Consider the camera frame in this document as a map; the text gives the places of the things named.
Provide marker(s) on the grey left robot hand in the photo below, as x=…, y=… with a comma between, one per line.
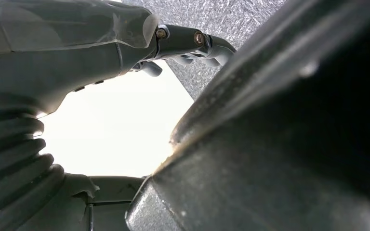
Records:
x=60, y=38

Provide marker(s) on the dark bulky casing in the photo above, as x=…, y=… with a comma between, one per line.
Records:
x=300, y=143

